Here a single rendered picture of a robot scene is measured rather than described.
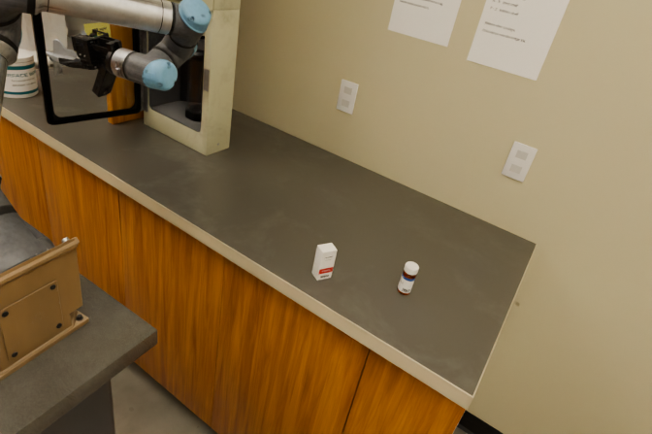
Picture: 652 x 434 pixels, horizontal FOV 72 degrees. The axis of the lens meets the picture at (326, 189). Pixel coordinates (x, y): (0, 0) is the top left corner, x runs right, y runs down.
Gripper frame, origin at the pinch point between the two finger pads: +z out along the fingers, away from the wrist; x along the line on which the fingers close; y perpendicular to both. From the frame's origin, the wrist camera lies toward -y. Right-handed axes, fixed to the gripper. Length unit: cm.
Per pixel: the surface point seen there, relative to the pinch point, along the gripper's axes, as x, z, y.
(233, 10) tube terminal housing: -36.5, -30.2, 9.5
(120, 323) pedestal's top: 46, -58, -26
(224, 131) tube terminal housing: -31, -30, -30
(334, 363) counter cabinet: 20, -96, -49
